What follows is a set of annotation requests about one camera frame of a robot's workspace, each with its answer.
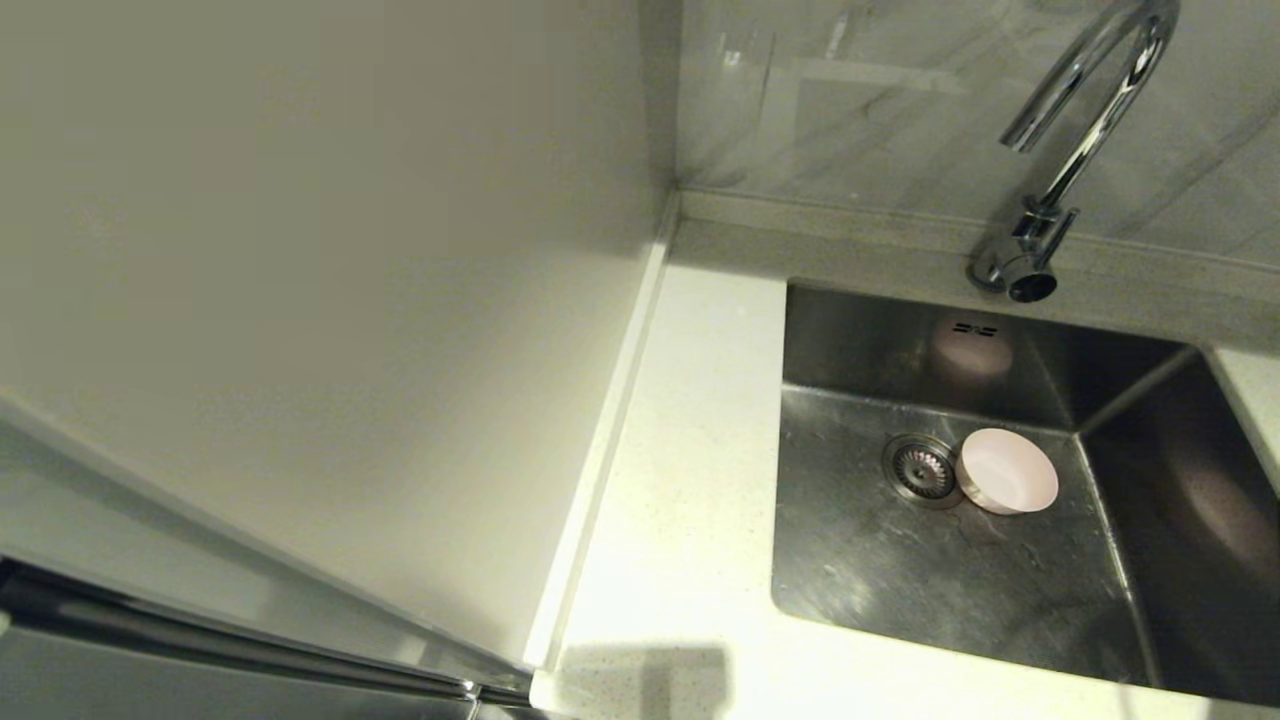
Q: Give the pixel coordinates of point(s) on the stainless steel sink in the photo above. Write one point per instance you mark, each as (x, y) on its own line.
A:
(900, 580)

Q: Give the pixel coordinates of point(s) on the white edge trim strip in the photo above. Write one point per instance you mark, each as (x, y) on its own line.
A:
(600, 450)

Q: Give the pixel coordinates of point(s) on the round metal drain strainer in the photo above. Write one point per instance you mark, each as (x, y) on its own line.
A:
(920, 470)

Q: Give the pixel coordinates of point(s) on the tall white cabinet panel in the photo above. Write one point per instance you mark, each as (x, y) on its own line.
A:
(300, 300)

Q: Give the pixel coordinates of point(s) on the pink bowl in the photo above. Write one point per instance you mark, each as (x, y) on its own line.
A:
(1005, 470)

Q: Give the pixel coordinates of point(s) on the chrome gooseneck faucet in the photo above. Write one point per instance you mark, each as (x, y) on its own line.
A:
(1040, 235)

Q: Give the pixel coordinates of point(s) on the grey glossy appliance door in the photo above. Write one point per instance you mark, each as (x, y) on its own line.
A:
(80, 690)

